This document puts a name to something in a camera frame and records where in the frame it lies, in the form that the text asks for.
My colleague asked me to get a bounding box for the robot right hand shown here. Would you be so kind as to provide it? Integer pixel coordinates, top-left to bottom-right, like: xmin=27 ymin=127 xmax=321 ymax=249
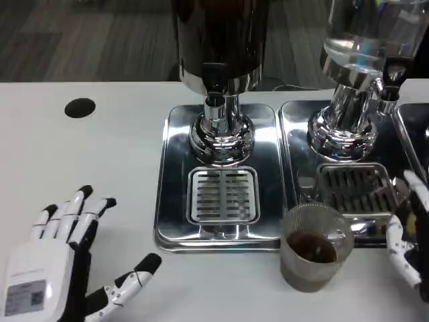
xmin=385 ymin=170 xmax=429 ymax=299

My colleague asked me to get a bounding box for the black counter cable hole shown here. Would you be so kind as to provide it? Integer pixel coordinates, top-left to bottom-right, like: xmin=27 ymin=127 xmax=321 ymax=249
xmin=64 ymin=97 xmax=97 ymax=119

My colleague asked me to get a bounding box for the steel drain grid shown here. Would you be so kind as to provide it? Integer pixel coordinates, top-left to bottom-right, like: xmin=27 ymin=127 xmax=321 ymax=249
xmin=186 ymin=166 xmax=261 ymax=225
xmin=316 ymin=163 xmax=399 ymax=215

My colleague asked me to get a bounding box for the steel drip tray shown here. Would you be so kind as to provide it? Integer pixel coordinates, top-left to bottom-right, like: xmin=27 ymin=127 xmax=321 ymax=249
xmin=154 ymin=104 xmax=292 ymax=254
xmin=278 ymin=99 xmax=429 ymax=249
xmin=391 ymin=103 xmax=429 ymax=189

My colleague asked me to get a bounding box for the clear ribbed glass cup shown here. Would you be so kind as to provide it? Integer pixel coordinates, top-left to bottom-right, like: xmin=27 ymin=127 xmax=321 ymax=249
xmin=280 ymin=202 xmax=355 ymax=293

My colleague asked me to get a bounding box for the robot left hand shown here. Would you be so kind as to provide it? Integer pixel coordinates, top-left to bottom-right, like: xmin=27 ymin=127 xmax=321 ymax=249
xmin=0 ymin=184 xmax=163 ymax=322

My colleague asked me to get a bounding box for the dark drink dispenser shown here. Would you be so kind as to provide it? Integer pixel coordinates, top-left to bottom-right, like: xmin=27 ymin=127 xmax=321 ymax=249
xmin=170 ymin=0 xmax=271 ymax=168

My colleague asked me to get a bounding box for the clear drink dispenser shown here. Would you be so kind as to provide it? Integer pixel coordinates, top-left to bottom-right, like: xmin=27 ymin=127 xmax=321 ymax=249
xmin=307 ymin=0 xmax=428 ymax=164

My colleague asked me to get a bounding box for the black tap lever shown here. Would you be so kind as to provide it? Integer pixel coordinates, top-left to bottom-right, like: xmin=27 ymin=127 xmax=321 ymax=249
xmin=381 ymin=57 xmax=412 ymax=101

